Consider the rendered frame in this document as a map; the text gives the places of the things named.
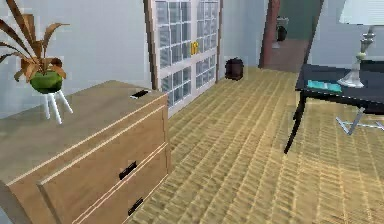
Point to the black and white phone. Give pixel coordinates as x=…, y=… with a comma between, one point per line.
x=140, y=94

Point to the dark brown bin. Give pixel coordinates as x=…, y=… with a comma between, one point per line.
x=234, y=69

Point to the white glass-paned double door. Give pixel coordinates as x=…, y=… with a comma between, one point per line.
x=185, y=50

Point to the wooden chest of drawers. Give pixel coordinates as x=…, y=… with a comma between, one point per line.
x=83, y=146

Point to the black round object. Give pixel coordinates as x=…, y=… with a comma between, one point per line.
x=282, y=32

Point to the teal book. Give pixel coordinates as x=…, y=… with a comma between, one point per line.
x=324, y=86

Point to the black table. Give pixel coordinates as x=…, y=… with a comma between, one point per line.
x=333, y=93

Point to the brown plant in green pot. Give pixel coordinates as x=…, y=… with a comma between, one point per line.
x=45, y=80

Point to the grey metal chair base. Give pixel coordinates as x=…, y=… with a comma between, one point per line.
x=355, y=124

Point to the silver lamp with white shade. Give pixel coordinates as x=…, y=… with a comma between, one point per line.
x=358, y=50

